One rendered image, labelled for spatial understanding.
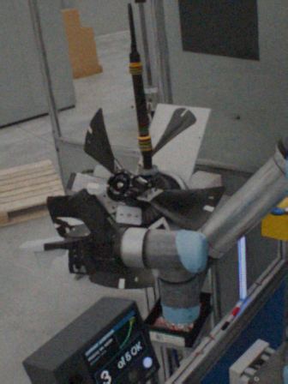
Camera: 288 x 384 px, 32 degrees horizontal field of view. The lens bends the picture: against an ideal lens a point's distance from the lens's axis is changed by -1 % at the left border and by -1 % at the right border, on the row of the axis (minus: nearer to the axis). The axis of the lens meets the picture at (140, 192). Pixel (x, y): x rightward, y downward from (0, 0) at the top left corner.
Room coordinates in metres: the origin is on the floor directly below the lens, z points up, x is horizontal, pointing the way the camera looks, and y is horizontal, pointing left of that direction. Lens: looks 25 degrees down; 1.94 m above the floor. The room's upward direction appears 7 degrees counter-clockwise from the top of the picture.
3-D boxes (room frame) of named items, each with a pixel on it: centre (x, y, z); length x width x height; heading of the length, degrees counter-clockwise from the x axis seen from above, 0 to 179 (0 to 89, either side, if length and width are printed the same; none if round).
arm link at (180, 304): (0.84, -0.06, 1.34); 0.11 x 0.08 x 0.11; 159
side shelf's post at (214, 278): (2.11, -0.31, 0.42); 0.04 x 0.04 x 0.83; 49
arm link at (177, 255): (0.82, -0.05, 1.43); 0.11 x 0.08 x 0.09; 69
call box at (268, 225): (1.61, -0.50, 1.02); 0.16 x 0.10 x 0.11; 139
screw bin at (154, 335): (1.36, -0.07, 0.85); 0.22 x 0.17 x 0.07; 153
